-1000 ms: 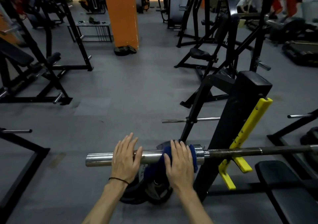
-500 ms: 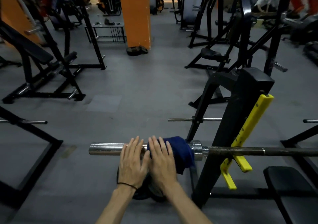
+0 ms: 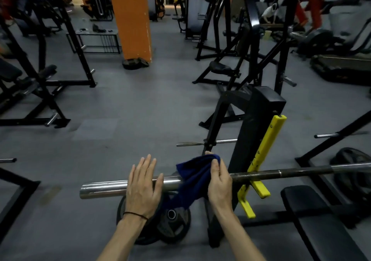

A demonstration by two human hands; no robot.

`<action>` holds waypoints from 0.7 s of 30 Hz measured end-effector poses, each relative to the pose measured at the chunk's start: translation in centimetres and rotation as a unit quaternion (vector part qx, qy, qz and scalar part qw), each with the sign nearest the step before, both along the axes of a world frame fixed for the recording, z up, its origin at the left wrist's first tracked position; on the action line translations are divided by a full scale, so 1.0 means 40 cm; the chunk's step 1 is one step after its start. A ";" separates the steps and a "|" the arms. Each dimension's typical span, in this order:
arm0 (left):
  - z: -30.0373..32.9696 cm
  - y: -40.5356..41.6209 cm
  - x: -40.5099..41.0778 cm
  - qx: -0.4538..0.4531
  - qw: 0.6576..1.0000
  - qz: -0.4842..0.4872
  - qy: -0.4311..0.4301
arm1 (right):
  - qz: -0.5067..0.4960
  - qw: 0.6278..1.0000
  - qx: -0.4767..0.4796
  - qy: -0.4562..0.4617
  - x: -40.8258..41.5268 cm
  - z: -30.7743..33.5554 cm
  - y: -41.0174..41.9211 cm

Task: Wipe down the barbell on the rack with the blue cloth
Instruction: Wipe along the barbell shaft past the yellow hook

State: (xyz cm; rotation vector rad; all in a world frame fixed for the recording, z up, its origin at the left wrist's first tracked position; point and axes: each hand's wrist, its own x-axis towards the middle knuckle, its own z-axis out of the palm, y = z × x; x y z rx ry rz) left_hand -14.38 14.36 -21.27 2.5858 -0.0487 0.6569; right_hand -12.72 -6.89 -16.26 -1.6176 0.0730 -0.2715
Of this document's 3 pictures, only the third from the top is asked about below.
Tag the person's left hand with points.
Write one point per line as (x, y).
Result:
(142, 191)

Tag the person's right hand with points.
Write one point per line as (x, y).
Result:
(220, 188)

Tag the blue cleaning cloth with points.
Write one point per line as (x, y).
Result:
(194, 176)

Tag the steel barbell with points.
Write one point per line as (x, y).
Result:
(101, 189)

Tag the person's right forearm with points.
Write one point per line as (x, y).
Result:
(240, 240)

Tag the black weight plate white lettering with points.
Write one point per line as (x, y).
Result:
(145, 234)

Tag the black grip-hole weight plate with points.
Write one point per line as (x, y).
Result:
(174, 229)

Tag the yellow bar hook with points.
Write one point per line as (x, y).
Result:
(268, 142)

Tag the black bench press rack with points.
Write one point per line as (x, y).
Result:
(255, 124)

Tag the small black weight plate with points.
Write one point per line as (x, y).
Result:
(144, 62)
(130, 64)

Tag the large black weight plate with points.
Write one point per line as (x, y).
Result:
(347, 182)

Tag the black and red lever machine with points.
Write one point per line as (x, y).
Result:
(253, 37)

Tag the black squat rack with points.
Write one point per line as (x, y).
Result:
(79, 46)

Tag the pale bucket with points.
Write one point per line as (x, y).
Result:
(267, 35)

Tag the wide orange pillar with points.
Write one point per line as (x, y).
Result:
(130, 20)

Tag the black elliptical trainer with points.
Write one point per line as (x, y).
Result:
(316, 40)

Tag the black incline bench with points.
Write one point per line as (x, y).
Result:
(8, 71)

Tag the black plate tree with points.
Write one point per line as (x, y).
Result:
(160, 1)

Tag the black rack base frame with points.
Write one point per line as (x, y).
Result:
(20, 180)

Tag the black plate-loaded machine frame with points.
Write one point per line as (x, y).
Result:
(216, 29)

